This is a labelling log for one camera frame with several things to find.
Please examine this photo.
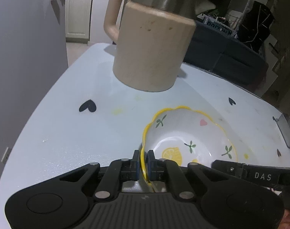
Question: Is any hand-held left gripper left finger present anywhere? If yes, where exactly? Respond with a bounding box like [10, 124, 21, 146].
[57, 150, 140, 201]

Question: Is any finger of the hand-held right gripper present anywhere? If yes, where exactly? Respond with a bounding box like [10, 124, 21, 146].
[211, 159, 290, 192]

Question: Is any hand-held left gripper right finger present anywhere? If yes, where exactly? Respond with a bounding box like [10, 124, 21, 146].
[147, 150, 229, 199]

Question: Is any lemon print scalloped bowl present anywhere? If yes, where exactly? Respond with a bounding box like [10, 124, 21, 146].
[139, 105, 238, 192]

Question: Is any rectangular steel tray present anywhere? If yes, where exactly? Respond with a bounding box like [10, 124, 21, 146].
[272, 113, 290, 148]

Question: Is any dark blue chair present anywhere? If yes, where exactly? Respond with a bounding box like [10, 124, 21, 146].
[212, 29, 269, 86]
[183, 21, 222, 73]

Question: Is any beige kettle with steel lid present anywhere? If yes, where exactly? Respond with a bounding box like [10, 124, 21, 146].
[104, 0, 217, 93]

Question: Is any black jacket with white trim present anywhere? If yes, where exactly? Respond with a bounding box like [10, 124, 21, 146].
[237, 1, 273, 53]

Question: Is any teal licence plate sign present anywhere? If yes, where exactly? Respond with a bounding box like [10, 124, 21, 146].
[197, 14, 238, 37]

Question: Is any white kitchen cabinet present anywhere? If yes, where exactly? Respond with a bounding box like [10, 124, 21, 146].
[64, 0, 95, 44]

